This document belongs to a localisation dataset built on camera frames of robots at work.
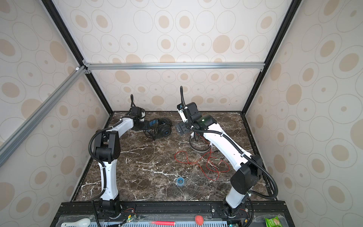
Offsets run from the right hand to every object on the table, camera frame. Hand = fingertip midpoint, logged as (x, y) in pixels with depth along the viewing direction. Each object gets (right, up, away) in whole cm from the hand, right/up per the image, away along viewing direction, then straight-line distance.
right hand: (186, 122), depth 80 cm
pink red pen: (-12, -51, -10) cm, 53 cm away
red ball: (+6, -48, -12) cm, 50 cm away
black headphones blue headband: (-18, -4, +20) cm, 27 cm away
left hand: (-27, +1, +25) cm, 37 cm away
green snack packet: (+43, -49, -11) cm, 66 cm away
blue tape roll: (-3, -35, +3) cm, 35 cm away
